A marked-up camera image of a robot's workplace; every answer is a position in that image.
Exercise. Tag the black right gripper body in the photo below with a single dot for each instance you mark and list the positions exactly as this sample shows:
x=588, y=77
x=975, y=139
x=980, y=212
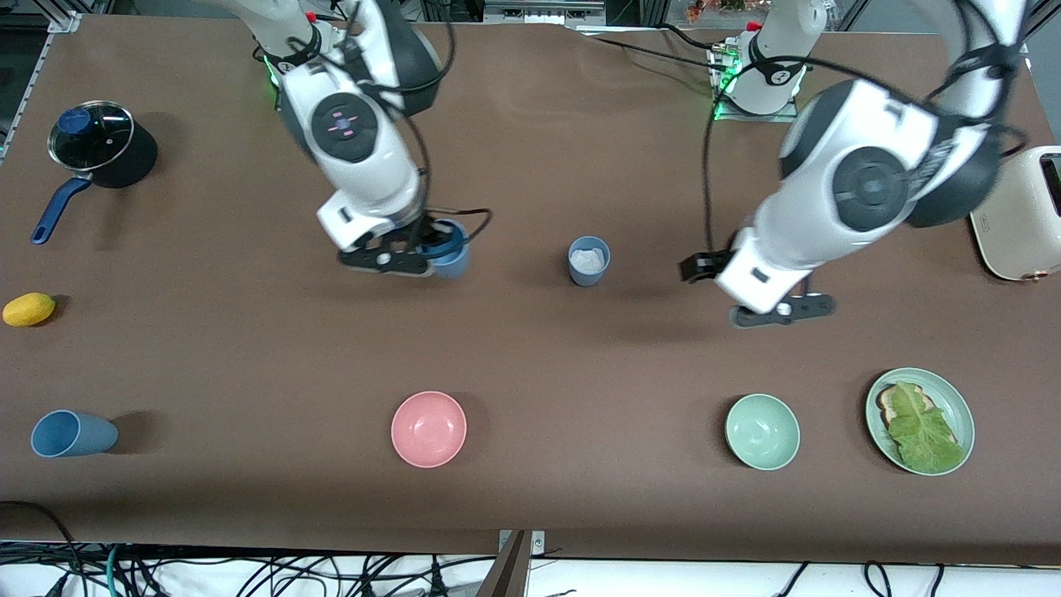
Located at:
x=422, y=233

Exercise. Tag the blue plastic cup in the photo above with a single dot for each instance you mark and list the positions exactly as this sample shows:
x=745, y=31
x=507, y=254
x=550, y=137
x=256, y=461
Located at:
x=452, y=267
x=87, y=435
x=588, y=279

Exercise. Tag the white tissue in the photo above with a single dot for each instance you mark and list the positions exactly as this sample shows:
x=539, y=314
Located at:
x=590, y=259

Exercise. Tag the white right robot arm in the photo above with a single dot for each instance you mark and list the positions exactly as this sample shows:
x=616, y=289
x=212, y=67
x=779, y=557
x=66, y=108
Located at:
x=365, y=174

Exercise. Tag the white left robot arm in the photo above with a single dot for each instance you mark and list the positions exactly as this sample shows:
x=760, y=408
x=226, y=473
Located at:
x=829, y=207

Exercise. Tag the black bar with screws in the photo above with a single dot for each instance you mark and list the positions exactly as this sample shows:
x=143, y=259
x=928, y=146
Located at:
x=365, y=259
x=808, y=307

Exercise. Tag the brown table cover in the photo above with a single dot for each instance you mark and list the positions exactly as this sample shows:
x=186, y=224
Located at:
x=580, y=373

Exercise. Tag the green bowl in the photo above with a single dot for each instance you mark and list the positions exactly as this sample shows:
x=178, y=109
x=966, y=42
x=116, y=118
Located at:
x=763, y=433

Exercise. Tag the pink bowl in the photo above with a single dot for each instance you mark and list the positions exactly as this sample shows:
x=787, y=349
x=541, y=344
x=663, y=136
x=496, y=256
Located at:
x=428, y=431

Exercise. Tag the toast slice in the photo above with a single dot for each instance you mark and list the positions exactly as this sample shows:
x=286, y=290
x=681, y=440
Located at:
x=889, y=406

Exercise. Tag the green lettuce leaf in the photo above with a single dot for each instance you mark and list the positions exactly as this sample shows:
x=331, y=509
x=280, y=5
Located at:
x=924, y=435

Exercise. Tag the green plate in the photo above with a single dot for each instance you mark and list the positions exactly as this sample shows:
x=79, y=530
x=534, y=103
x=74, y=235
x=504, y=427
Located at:
x=953, y=406

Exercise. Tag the cream toaster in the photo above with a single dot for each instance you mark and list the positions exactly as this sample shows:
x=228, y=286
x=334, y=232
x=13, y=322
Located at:
x=1015, y=232

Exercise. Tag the glass lid with blue knob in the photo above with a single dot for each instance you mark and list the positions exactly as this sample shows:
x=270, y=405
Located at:
x=99, y=141

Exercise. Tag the dark support pole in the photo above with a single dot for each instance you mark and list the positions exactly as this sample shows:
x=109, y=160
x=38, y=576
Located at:
x=507, y=572

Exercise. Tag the yellow lemon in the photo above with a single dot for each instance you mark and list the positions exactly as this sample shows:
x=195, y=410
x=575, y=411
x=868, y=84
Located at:
x=29, y=310

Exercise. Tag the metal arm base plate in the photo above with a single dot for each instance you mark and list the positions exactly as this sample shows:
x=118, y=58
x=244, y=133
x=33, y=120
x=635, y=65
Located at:
x=746, y=116

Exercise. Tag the silver background frame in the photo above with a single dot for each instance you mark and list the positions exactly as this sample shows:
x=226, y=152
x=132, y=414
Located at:
x=543, y=12

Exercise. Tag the metal table edge bracket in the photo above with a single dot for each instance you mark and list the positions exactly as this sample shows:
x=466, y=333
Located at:
x=539, y=543

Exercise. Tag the aluminium frame rail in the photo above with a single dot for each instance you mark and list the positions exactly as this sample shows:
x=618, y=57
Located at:
x=35, y=75

